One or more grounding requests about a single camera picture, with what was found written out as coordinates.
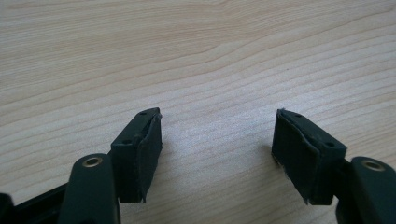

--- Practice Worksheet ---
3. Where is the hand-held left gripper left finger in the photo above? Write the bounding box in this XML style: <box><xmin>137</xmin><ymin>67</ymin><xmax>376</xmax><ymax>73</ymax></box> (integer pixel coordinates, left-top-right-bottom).
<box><xmin>110</xmin><ymin>106</ymin><xmax>163</xmax><ymax>204</ymax></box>

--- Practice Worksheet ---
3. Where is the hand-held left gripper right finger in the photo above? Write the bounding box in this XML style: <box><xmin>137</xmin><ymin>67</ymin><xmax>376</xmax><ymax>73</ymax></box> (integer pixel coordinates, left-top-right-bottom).
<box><xmin>271</xmin><ymin>107</ymin><xmax>348</xmax><ymax>206</ymax></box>

